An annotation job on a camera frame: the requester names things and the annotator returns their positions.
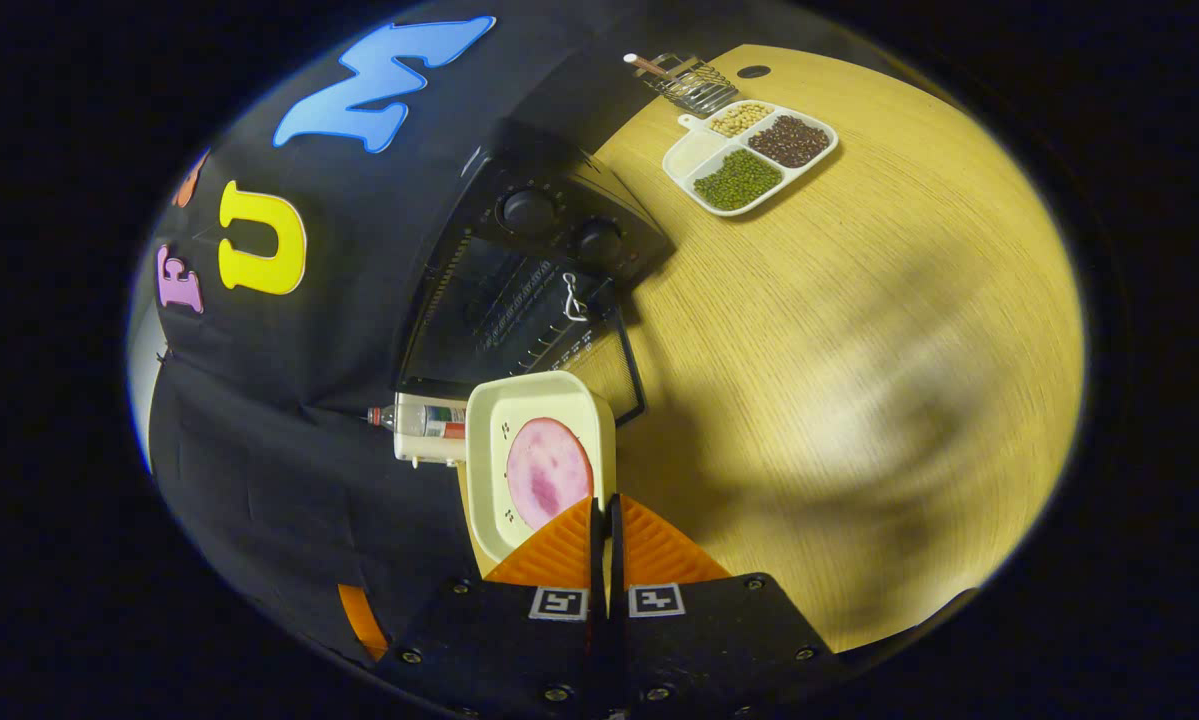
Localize black electric oven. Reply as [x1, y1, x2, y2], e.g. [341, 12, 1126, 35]
[391, 120, 676, 426]

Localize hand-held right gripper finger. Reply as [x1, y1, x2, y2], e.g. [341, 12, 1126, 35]
[389, 495, 605, 720]
[607, 493, 840, 720]

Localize pink ham slice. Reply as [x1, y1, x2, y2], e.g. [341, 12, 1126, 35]
[505, 417, 595, 531]

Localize cream food tray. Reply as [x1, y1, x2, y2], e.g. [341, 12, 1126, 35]
[464, 370, 618, 579]

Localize metal wire holder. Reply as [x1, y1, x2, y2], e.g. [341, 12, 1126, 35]
[649, 53, 738, 113]

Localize white divided bean tray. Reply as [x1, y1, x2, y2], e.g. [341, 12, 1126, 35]
[662, 98, 840, 218]

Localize white toaster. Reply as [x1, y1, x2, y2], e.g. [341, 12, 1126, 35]
[394, 392, 470, 469]

